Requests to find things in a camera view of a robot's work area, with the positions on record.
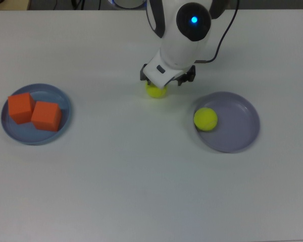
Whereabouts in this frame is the yellow tennis ball HEAD print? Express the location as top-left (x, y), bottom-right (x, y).
top-left (145, 82), bottom-right (168, 99)

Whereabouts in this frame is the plain yellow tennis ball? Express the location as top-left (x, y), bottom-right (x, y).
top-left (193, 107), bottom-right (218, 132)

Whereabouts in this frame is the orange cube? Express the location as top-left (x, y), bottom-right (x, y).
top-left (30, 100), bottom-right (63, 133)
top-left (7, 92), bottom-right (36, 125)

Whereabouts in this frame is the purple plate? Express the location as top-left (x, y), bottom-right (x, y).
top-left (191, 91), bottom-right (261, 154)

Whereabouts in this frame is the blue plate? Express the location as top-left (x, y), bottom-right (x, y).
top-left (0, 83), bottom-right (73, 146)

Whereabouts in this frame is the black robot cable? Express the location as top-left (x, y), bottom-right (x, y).
top-left (194, 0), bottom-right (240, 64)

